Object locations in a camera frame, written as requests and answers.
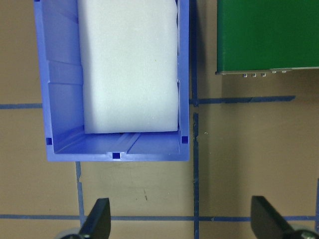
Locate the blue plastic storage bin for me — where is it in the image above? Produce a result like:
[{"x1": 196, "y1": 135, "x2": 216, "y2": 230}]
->
[{"x1": 33, "y1": 0, "x2": 191, "y2": 163}]

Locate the white foam pad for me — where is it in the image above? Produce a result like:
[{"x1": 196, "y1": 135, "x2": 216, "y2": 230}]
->
[{"x1": 77, "y1": 0, "x2": 180, "y2": 134}]

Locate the green conveyor belt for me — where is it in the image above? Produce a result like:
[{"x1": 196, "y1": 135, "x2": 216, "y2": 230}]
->
[{"x1": 214, "y1": 0, "x2": 319, "y2": 78}]

